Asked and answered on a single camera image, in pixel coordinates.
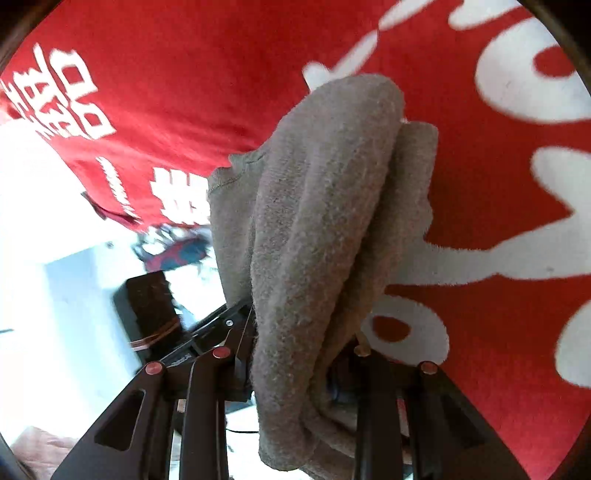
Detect red and teal object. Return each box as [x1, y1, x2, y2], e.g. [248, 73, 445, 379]
[133, 225, 214, 274]

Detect red printed blanket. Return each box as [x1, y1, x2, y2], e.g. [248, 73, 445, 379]
[0, 0, 591, 480]

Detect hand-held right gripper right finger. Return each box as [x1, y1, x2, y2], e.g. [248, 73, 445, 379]
[327, 344, 532, 480]

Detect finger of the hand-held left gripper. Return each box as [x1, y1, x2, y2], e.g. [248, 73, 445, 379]
[182, 299, 254, 354]

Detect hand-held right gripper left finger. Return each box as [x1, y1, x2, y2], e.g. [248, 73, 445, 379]
[51, 308, 257, 480]

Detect person's left forearm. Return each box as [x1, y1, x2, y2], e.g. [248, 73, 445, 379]
[7, 425, 77, 480]

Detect grey small garment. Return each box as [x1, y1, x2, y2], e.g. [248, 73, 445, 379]
[207, 73, 440, 480]

